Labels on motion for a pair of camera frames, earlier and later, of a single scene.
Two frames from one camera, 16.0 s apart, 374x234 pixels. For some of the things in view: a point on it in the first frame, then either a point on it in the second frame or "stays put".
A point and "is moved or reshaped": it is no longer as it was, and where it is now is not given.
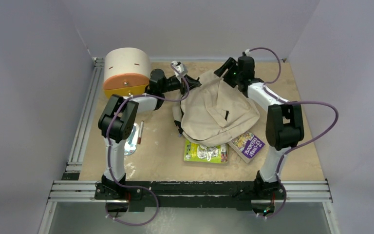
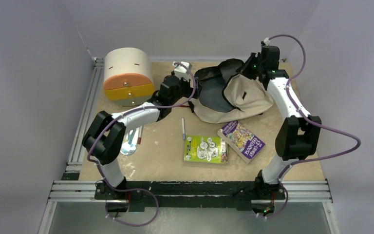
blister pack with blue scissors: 131,143 stays put
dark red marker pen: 140,132 stays put
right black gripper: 230,64 -> 245,70
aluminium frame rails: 73,189 stays put
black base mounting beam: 204,195 stays put
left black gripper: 182,86 -> 186,85
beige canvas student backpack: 212,110 is moved or reshaped
